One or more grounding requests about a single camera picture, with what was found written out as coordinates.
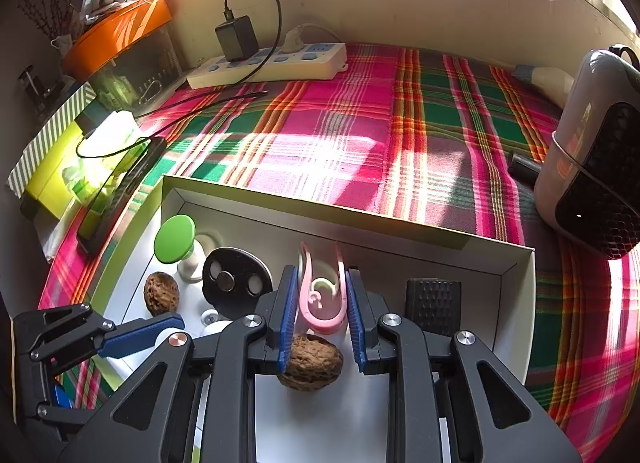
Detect black small flashlight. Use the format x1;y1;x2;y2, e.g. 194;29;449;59
404;278;462;336

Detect brown walnut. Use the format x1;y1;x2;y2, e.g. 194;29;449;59
278;334;344;391
143;271;180;316

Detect white round cap bottle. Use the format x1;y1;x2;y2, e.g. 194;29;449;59
198;308;231;337

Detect pink plastic clip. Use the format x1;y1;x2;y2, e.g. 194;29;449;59
295;242;347;336

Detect green round-top stand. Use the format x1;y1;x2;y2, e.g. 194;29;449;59
154;214;206;283

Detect black round disc holder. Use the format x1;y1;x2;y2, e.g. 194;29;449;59
202;246;273;320

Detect yellow green box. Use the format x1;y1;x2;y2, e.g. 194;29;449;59
25;122;82;220

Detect black smartphone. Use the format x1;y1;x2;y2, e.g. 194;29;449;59
76;136;167;258

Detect white cardboard box tray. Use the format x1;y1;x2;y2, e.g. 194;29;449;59
90;176;536;462

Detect tissue pack green white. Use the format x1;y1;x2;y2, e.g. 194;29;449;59
76;111;142;162

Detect grey black desk fan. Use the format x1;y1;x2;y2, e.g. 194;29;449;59
534;45;639;259

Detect plaid pink green cloth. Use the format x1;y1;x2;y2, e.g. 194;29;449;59
37;42;640;463

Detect orange plastic basket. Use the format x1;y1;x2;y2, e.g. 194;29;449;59
61;0;171;83

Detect white tube bottle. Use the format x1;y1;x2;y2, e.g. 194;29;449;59
512;64;574;108

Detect black charger adapter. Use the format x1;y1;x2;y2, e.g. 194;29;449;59
215;8;259;62

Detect white power strip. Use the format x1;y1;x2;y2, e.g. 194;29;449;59
186;43;347;90

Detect black charger cable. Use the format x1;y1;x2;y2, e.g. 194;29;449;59
74;0;284;160

